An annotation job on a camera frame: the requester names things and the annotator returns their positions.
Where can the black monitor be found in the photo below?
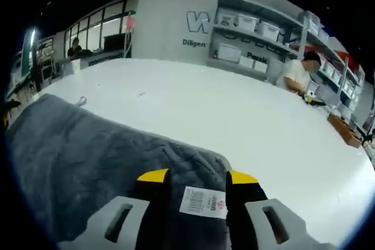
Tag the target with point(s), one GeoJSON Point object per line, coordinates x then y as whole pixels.
{"type": "Point", "coordinates": [114, 42]}

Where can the brown wooden box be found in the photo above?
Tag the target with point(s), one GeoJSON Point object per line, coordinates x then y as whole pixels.
{"type": "Point", "coordinates": [344, 130]}

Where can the grey metal shelf unit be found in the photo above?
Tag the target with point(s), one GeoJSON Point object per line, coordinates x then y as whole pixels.
{"type": "Point", "coordinates": [234, 31]}
{"type": "Point", "coordinates": [331, 52]}

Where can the grey towel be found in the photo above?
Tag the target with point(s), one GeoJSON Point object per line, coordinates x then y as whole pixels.
{"type": "Point", "coordinates": [88, 150]}

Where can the pink hanging object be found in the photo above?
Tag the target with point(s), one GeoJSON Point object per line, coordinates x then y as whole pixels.
{"type": "Point", "coordinates": [129, 23]}

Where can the counter with printed front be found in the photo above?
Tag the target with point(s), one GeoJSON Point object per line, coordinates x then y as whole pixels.
{"type": "Point", "coordinates": [96, 59]}

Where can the shelf with white bins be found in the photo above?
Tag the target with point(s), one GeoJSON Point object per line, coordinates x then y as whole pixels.
{"type": "Point", "coordinates": [247, 23]}

